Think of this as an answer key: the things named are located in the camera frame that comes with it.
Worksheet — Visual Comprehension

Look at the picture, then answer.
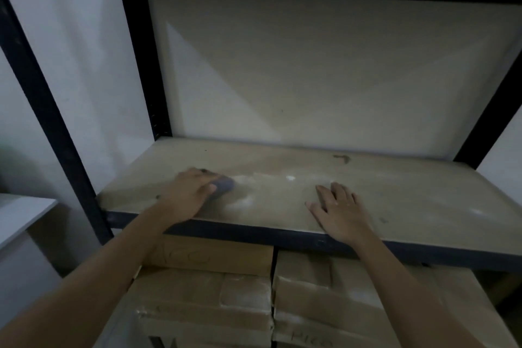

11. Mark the person's right hand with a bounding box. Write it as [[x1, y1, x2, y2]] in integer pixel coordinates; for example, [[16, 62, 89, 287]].
[[304, 182, 375, 247]]

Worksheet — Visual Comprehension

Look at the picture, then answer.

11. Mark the person's left hand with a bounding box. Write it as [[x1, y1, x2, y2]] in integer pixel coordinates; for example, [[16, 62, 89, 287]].
[[157, 168, 221, 224]]

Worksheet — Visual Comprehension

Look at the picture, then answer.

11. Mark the grey-blue cleaning sponge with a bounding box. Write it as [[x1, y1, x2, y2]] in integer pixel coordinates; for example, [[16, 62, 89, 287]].
[[206, 174, 236, 201]]

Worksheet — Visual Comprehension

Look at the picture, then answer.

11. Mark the person's right forearm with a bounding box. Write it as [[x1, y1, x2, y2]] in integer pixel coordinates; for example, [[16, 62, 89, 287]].
[[353, 234, 487, 348]]

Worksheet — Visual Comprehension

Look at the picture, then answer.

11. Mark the person's left forearm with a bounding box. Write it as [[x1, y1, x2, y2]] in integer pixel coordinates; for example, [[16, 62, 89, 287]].
[[0, 202, 181, 348]]

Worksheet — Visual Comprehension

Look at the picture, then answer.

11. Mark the dusty wooden shelf board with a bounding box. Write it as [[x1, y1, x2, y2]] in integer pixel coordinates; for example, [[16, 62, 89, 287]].
[[97, 136, 522, 258]]

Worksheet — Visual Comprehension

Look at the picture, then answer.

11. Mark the small brown cardboard box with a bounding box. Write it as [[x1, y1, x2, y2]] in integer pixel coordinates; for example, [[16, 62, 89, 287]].
[[148, 235, 274, 278]]

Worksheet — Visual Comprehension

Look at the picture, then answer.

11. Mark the large brown cardboard box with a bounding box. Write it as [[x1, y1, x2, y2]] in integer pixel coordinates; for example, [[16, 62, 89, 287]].
[[272, 251, 519, 348]]

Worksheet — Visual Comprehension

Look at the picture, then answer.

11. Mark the taped brown cardboard box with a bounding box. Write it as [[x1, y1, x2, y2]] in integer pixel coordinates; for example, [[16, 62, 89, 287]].
[[122, 265, 274, 348]]

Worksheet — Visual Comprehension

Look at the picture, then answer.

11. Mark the black metal shelf rack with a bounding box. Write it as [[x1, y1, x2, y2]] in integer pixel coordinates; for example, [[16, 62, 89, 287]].
[[0, 0, 522, 275]]

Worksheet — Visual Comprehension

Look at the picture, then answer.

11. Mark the white side table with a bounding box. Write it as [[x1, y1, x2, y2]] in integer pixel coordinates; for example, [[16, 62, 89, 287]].
[[0, 193, 58, 250]]

